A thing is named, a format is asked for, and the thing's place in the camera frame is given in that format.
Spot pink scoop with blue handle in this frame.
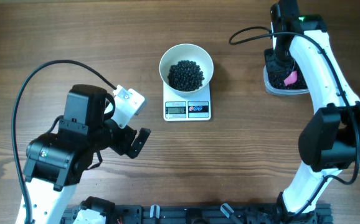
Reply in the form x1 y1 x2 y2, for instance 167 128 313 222
283 70 298 86

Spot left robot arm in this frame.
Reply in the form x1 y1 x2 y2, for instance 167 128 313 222
16 84 151 223

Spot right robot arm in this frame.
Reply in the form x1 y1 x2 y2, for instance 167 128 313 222
263 1 360 223

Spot white digital kitchen scale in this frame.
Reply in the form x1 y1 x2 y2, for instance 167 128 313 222
163 84 212 122

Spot black beans in bowl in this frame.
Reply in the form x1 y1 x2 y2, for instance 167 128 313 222
168 60 205 92

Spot white bowl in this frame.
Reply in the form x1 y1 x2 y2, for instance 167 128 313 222
159 44 214 96

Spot black beans in container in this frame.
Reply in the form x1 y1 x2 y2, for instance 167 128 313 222
268 70 307 90

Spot clear plastic container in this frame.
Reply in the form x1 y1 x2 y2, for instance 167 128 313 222
263 67 309 96

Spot left black cable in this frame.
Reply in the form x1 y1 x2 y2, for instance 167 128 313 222
11 59 117 224

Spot black cable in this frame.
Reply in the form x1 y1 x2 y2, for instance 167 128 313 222
229 26 360 218
11 59 117 224

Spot right black cable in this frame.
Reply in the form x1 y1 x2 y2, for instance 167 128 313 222
229 26 360 218

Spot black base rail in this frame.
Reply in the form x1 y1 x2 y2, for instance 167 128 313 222
64 195 333 224

